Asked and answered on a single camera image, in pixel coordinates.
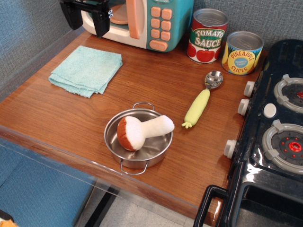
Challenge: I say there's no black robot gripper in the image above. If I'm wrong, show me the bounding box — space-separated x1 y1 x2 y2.
59 0 113 38

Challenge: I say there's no light blue cloth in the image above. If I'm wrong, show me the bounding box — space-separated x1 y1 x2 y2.
49 46 123 98

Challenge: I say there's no orange microwave turntable plate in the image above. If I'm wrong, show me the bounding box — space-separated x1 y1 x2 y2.
110 4 128 25

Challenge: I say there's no toy microwave teal and cream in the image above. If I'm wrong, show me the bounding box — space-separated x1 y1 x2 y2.
79 0 195 53

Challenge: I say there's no tomato sauce can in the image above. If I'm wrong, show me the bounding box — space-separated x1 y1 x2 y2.
187 8 229 63

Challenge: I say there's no plush mushroom toy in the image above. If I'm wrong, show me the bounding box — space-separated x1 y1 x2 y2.
117 115 175 151

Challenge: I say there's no pineapple slices can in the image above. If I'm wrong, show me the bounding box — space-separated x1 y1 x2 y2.
222 31 264 75

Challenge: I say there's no orange object at corner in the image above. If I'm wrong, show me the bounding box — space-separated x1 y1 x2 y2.
0 210 18 227

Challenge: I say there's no black toy stove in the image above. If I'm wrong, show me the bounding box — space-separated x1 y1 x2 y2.
194 39 303 227

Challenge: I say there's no spoon with green handle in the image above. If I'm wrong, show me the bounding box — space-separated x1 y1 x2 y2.
181 70 223 129

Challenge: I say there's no steel pot with handles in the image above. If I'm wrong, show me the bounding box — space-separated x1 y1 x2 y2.
104 102 175 175

